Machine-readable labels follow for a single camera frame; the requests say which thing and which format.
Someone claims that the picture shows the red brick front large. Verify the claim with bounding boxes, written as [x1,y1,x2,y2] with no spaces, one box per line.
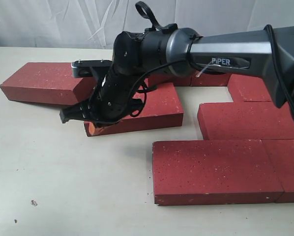
[152,140,284,206]

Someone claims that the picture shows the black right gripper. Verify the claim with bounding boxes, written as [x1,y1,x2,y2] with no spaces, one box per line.
[59,62,144,135]

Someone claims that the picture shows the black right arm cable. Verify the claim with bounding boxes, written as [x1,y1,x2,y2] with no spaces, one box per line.
[122,1,294,133]

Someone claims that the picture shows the white backdrop cloth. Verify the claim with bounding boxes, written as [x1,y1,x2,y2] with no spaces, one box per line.
[0,0,294,49]

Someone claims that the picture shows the red brick with white chip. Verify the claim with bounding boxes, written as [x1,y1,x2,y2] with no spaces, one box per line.
[84,83,184,137]

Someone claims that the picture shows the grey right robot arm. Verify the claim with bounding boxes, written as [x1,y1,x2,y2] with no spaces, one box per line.
[59,25,294,129]

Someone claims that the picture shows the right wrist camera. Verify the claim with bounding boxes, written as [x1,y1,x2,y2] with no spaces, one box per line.
[71,59,113,80]

